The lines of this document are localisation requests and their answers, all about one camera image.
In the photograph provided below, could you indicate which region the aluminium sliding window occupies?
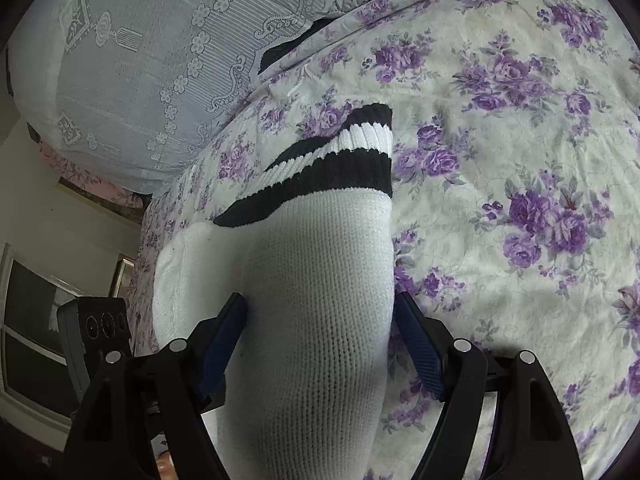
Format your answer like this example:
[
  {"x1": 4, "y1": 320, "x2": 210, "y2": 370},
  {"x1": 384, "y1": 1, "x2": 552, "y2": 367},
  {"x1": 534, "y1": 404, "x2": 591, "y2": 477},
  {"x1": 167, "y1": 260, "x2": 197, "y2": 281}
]
[{"x1": 1, "y1": 244, "x2": 84, "y2": 432}]

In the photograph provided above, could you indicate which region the purple floral bedsheet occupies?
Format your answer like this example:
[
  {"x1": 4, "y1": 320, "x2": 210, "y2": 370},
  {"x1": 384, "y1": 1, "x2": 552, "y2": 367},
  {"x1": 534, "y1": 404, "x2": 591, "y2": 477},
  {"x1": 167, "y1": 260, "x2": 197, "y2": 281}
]
[{"x1": 129, "y1": 0, "x2": 639, "y2": 479}]

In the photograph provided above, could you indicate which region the white lace cover cloth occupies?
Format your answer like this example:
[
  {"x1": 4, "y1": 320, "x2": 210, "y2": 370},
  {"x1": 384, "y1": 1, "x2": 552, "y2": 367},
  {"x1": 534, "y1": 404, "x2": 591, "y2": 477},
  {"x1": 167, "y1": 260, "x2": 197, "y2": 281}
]
[{"x1": 9, "y1": 0, "x2": 336, "y2": 194}]

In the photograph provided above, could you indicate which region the gold picture frame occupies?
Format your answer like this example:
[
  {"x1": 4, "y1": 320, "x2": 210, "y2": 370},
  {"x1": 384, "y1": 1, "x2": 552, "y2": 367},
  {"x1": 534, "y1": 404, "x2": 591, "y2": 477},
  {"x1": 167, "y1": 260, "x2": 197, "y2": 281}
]
[{"x1": 108, "y1": 255, "x2": 134, "y2": 299}]

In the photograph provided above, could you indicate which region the white sweater with black stripes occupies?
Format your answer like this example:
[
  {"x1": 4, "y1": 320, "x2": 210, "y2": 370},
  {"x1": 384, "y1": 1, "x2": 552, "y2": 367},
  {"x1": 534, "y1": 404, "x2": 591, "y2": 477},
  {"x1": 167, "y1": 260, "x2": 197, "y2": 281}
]
[{"x1": 152, "y1": 104, "x2": 394, "y2": 479}]

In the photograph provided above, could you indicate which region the pink floral fabric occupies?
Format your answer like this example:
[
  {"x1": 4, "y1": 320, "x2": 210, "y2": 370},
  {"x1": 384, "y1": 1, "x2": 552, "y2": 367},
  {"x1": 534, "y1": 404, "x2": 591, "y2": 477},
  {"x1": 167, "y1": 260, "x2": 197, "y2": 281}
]
[{"x1": 38, "y1": 140, "x2": 144, "y2": 210}]

